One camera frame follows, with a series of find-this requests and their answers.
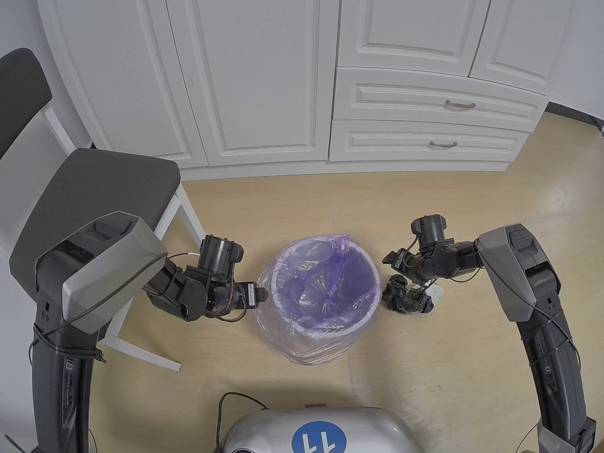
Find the purple plastic bag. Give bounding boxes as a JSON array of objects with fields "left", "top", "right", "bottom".
[{"left": 251, "top": 234, "right": 382, "bottom": 366}]

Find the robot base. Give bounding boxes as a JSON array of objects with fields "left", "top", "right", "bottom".
[{"left": 222, "top": 403, "right": 425, "bottom": 453}]

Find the pale grey trash bin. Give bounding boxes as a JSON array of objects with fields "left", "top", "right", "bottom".
[{"left": 271, "top": 236, "right": 382, "bottom": 364}]

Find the crumpled black plastic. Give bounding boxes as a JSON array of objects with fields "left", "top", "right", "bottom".
[{"left": 383, "top": 274, "right": 434, "bottom": 316}]

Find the white wardrobe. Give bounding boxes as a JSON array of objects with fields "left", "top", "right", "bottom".
[{"left": 33, "top": 0, "right": 579, "bottom": 183}]

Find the white chair with grey seat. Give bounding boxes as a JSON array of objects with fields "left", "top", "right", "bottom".
[{"left": 0, "top": 48, "right": 207, "bottom": 373}]

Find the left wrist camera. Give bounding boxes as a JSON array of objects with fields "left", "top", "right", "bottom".
[{"left": 240, "top": 281, "right": 271, "bottom": 311}]

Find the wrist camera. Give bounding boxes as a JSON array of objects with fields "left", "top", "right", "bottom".
[
  {"left": 240, "top": 281, "right": 271, "bottom": 311},
  {"left": 383, "top": 249, "right": 412, "bottom": 272}
]

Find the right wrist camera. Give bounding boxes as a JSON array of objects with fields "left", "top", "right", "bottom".
[{"left": 383, "top": 249, "right": 412, "bottom": 272}]

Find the black cable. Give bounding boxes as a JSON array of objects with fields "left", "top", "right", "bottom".
[{"left": 215, "top": 392, "right": 271, "bottom": 452}]

